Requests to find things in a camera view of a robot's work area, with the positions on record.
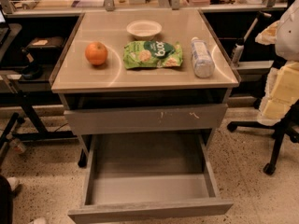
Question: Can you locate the clear plastic water bottle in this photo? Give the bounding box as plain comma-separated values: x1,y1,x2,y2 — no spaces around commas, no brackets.
191,37,215,78

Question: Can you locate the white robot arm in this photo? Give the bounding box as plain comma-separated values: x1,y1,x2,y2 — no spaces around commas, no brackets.
255,0,299,126

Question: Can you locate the orange fruit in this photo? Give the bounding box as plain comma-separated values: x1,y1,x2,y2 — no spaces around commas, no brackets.
85,42,107,65

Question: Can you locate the white bowl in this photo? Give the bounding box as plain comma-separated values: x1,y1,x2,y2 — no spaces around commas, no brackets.
126,20,162,40

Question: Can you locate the green snack bag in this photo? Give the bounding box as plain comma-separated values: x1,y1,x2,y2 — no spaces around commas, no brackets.
123,41,183,69

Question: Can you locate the grey drawer cabinet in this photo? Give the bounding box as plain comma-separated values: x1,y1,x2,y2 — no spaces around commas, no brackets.
49,8,242,224

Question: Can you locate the closed grey top drawer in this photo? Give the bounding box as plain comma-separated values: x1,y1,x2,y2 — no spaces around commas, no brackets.
64,104,228,135

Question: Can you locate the black bag on shelf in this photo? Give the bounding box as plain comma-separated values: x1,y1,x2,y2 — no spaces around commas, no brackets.
26,36,65,64

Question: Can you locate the black desk leg frame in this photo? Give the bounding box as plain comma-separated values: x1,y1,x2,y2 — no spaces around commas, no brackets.
0,75,78,161

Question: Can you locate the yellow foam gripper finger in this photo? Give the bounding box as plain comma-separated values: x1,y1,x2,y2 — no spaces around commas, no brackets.
261,62,299,119

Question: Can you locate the open grey middle drawer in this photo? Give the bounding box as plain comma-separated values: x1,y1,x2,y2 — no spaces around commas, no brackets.
68,132,233,224

